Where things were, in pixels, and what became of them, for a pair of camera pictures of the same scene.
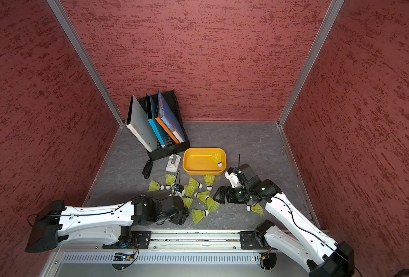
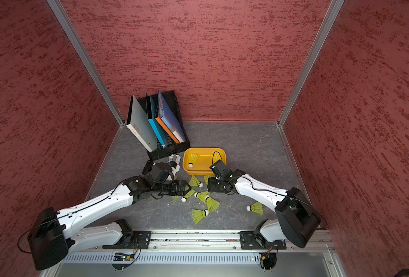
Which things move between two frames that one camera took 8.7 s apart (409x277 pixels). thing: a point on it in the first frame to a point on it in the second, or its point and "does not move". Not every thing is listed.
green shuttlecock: x=209 y=180 does not move
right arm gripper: x=229 y=189 to x=211 y=186
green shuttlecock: x=194 y=183 does not move
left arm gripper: x=180 y=217 to x=175 y=191
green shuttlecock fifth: x=202 y=195 does not move
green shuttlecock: x=217 y=157 does not move
